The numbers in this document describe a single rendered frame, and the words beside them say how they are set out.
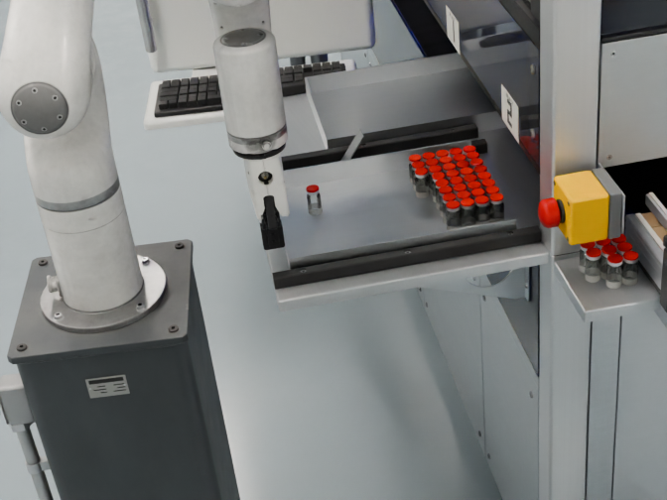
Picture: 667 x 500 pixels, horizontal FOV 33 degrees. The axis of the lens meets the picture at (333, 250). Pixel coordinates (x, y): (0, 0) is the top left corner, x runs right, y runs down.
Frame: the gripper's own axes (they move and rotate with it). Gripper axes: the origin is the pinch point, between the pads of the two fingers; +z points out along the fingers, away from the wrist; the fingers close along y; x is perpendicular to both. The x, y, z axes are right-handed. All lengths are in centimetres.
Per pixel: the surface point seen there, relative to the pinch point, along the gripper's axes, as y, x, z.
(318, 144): 33.5, -11.8, 4.3
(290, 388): 74, -2, 92
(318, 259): -5.9, -5.8, 1.7
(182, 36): 91, 9, 4
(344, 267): -8.0, -9.3, 2.4
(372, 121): 38.1, -22.5, 4.0
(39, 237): 167, 64, 93
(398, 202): 9.4, -21.0, 4.0
